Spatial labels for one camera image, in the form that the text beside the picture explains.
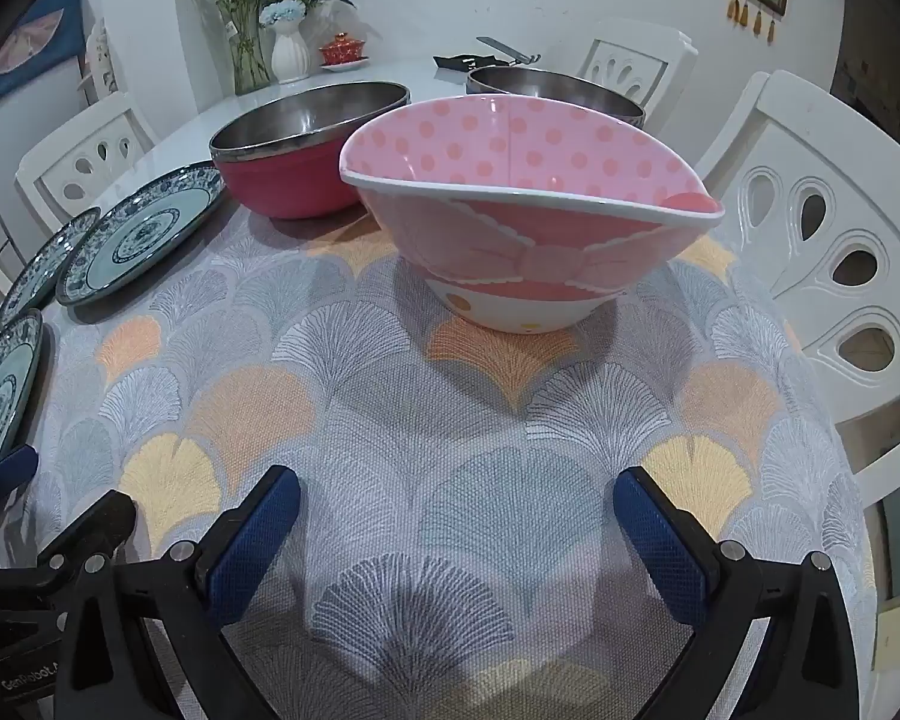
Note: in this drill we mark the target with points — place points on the black flat object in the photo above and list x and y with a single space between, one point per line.
465 61

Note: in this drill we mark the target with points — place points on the yellow tassel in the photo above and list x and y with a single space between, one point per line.
736 11
771 30
757 19

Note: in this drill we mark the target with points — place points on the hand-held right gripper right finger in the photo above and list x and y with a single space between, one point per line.
656 540

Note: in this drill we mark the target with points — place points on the glass vase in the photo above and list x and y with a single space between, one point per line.
251 67

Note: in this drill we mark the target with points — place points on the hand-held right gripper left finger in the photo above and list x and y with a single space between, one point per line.
251 547

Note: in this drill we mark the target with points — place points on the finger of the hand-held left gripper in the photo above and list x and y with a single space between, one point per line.
82 521
7 469

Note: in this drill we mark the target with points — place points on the metal tool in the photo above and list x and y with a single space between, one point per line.
506 51

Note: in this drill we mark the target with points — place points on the red steel bowl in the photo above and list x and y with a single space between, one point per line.
292 187

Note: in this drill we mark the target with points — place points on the pink polka-dot bowl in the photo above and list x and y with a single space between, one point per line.
525 270

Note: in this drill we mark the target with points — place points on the white ribbed vase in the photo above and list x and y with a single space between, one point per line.
291 56

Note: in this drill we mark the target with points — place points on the red lidded tea cup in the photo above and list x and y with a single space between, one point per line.
343 52

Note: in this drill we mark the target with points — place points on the blue floral plate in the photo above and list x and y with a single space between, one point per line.
41 277
142 240
0 405

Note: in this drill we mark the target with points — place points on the fan-patterned table mat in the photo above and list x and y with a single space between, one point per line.
420 450

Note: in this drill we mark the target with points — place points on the blue steel bowl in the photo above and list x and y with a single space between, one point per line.
540 82

